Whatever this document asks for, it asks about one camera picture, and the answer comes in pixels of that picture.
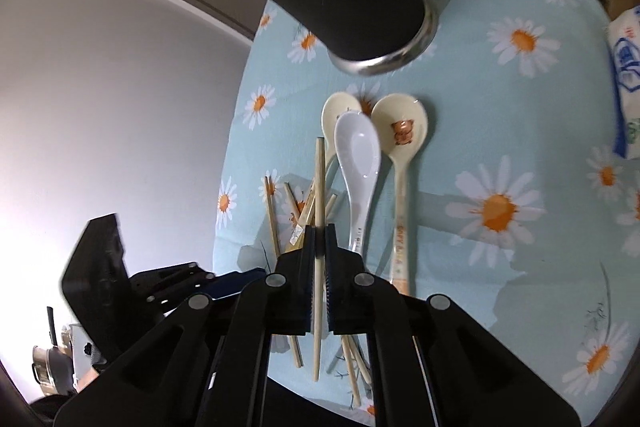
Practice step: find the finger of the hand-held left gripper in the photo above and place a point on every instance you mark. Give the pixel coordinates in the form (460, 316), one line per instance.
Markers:
(190, 282)

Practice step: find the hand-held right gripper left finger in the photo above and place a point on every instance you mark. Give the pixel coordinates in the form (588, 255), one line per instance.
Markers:
(302, 297)

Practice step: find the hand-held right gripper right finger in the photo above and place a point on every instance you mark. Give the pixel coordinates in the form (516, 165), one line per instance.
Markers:
(332, 302)

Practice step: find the pile of wooden chopsticks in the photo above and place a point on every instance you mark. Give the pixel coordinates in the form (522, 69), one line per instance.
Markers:
(272, 219)

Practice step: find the pale bamboo chopstick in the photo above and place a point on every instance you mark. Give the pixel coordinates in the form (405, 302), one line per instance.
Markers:
(318, 187)

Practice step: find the cream spoon with bear print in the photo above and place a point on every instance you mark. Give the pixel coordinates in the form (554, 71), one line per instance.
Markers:
(402, 187)

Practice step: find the white ceramic spoon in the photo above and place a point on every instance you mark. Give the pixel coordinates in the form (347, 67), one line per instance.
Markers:
(356, 147)

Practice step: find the plain cream ceramic spoon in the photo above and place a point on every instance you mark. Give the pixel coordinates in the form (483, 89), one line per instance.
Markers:
(335, 107)

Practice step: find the white appliance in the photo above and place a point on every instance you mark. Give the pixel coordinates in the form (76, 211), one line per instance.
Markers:
(82, 342)

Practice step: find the metal pot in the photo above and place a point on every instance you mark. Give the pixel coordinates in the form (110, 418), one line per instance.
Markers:
(50, 364)

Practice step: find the blue daisy print tablecloth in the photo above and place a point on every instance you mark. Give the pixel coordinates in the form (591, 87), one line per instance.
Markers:
(475, 82)

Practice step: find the blue and white packet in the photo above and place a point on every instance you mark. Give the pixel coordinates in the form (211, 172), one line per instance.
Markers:
(627, 72)

